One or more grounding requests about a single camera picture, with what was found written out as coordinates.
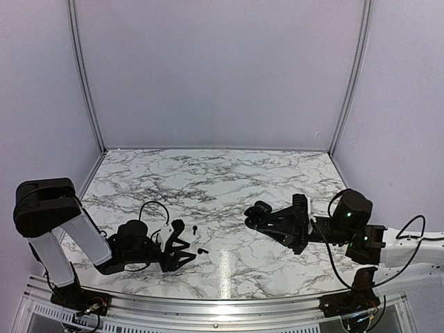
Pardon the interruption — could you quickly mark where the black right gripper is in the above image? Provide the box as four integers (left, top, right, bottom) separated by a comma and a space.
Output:
257, 206, 354, 256

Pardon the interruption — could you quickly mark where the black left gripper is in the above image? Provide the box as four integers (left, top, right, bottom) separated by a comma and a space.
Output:
124, 240, 196, 273

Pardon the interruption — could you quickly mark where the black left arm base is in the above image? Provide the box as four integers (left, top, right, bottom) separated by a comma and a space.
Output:
50, 275, 111, 316

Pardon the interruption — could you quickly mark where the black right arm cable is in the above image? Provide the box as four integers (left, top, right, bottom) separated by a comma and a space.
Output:
310, 192, 444, 291

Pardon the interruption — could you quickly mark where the aluminium front rail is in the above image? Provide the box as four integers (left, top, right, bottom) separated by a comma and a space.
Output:
20, 286, 407, 333

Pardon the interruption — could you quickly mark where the right aluminium corner post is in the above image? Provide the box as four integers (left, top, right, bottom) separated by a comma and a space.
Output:
328, 0, 375, 159

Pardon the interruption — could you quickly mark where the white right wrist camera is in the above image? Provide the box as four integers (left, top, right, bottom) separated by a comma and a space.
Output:
307, 196, 314, 234

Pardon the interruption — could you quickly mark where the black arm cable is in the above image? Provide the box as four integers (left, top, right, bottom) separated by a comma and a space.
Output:
310, 192, 444, 291
123, 200, 171, 272

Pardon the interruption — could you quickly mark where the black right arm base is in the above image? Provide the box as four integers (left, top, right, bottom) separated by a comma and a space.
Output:
319, 267, 381, 318

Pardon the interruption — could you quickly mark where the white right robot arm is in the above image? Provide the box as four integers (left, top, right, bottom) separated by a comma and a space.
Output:
245, 189, 443, 311

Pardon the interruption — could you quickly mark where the left aluminium corner post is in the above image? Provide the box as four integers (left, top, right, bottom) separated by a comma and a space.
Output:
66, 0, 107, 155

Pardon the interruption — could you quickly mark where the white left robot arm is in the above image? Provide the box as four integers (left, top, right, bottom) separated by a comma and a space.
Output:
12, 178, 196, 309

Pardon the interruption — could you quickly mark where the aluminium corner post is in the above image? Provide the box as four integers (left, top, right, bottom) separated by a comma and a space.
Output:
328, 0, 375, 159
66, 0, 107, 155

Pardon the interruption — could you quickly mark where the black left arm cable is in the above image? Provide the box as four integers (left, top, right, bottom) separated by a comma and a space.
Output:
123, 200, 171, 272

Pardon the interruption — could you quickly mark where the black round puck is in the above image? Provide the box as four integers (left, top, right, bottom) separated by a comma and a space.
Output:
244, 200, 272, 229

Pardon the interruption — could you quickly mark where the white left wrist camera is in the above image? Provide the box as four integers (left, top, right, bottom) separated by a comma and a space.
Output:
157, 225, 174, 244

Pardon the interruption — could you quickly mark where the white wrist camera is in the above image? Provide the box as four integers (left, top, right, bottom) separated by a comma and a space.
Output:
157, 225, 174, 244
307, 196, 314, 234

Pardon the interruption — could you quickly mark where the black stem earbud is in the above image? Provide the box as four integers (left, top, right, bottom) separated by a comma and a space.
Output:
197, 248, 209, 255

